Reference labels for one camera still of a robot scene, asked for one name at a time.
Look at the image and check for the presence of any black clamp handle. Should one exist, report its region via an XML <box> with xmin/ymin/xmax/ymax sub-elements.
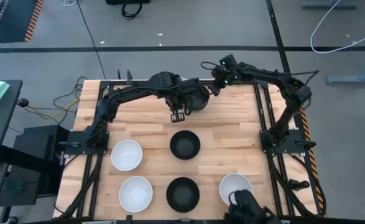
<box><xmin>289</xmin><ymin>179</ymin><xmax>311</xmax><ymax>192</ymax></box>

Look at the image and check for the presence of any black cable bundle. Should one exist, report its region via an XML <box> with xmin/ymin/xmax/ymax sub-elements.
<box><xmin>22</xmin><ymin>75</ymin><xmax>88</xmax><ymax>126</ymax></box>

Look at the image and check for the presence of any yellow cable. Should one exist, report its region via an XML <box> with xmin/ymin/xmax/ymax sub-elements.
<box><xmin>50</xmin><ymin>98</ymin><xmax>80</xmax><ymax>119</ymax></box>

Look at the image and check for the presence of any coiled black cable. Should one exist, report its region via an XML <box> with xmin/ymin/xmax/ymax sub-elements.
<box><xmin>121</xmin><ymin>2</ymin><xmax>143</xmax><ymax>21</ymax></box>

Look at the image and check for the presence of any black metal frame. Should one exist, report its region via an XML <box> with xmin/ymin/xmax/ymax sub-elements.
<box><xmin>57</xmin><ymin>69</ymin><xmax>326</xmax><ymax>224</ymax></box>

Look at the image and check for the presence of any dark grey bin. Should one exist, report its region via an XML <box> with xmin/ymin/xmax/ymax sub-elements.
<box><xmin>0</xmin><ymin>164</ymin><xmax>42</xmax><ymax>208</ymax></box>

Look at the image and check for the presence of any long white cable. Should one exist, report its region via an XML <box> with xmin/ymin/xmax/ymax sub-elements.
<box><xmin>309</xmin><ymin>0</ymin><xmax>365</xmax><ymax>55</ymax></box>

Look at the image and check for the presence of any orange black hazard strip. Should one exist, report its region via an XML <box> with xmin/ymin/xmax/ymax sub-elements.
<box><xmin>292</xmin><ymin>77</ymin><xmax>326</xmax><ymax>217</ymax></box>

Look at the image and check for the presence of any black bowl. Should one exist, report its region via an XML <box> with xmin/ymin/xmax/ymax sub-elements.
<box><xmin>169</xmin><ymin>129</ymin><xmax>201</xmax><ymax>161</ymax></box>
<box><xmin>185</xmin><ymin>84</ymin><xmax>211</xmax><ymax>112</ymax></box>
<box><xmin>165</xmin><ymin>177</ymin><xmax>201</xmax><ymax>213</ymax></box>

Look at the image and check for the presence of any thin black cable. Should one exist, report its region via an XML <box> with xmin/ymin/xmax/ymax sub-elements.
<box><xmin>75</xmin><ymin>0</ymin><xmax>108</xmax><ymax>80</ymax></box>

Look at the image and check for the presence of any black equipment box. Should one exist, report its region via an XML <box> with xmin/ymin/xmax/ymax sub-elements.
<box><xmin>13</xmin><ymin>124</ymin><xmax>70</xmax><ymax>162</ymax></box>

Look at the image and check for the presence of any grey-blue table foot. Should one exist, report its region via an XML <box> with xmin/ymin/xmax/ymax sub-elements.
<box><xmin>300</xmin><ymin>0</ymin><xmax>362</xmax><ymax>9</ymax></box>
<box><xmin>326</xmin><ymin>62</ymin><xmax>365</xmax><ymax>85</ymax></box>

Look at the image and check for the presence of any black mat with orange edge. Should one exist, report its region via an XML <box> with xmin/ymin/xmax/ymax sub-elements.
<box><xmin>0</xmin><ymin>0</ymin><xmax>45</xmax><ymax>44</ymax></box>

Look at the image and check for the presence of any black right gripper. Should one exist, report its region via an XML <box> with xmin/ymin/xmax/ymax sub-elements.
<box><xmin>209</xmin><ymin>66</ymin><xmax>243</xmax><ymax>96</ymax></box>

